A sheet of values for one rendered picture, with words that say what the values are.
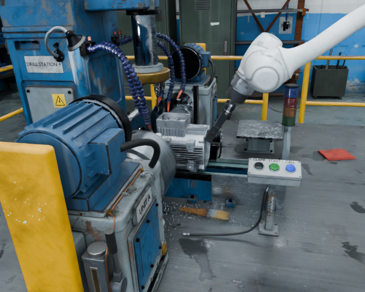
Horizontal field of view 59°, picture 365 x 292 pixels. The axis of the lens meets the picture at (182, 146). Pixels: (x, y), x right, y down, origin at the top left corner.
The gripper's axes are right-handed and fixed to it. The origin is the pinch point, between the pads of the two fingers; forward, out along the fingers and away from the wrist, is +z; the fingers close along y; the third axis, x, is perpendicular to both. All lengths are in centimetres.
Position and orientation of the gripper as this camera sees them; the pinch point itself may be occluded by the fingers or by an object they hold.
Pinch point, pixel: (211, 134)
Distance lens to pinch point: 126.3
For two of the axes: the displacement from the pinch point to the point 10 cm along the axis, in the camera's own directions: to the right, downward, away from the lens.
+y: -2.3, 4.0, -8.9
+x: 8.6, 5.1, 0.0
